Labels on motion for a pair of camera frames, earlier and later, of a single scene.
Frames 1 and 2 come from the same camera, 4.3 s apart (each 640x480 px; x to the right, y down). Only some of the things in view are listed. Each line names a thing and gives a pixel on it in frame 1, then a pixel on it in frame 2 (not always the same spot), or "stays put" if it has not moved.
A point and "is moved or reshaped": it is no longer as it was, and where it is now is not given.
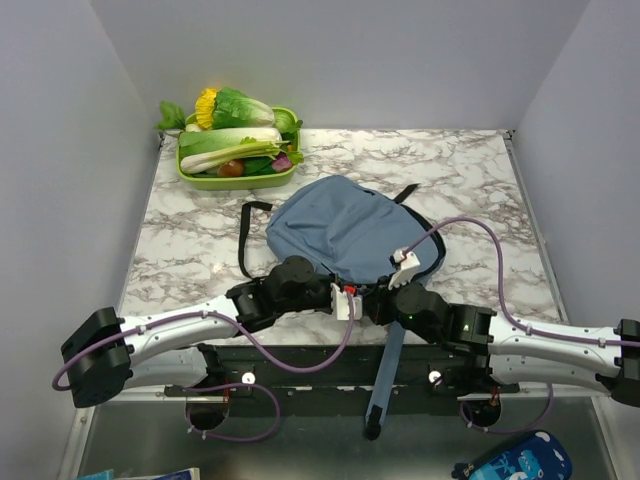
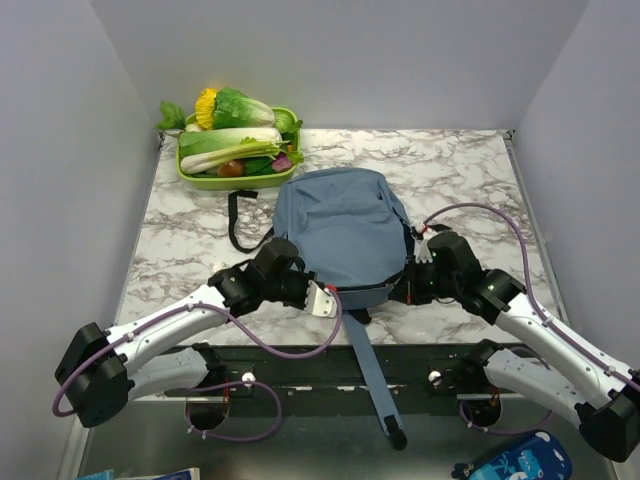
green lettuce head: [233, 109] stays put
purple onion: [282, 162] stays put
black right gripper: [375, 302] to [407, 289]
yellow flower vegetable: [204, 109] stays put
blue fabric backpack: [370, 235] is moved or reshaped
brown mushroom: [233, 168] stays put
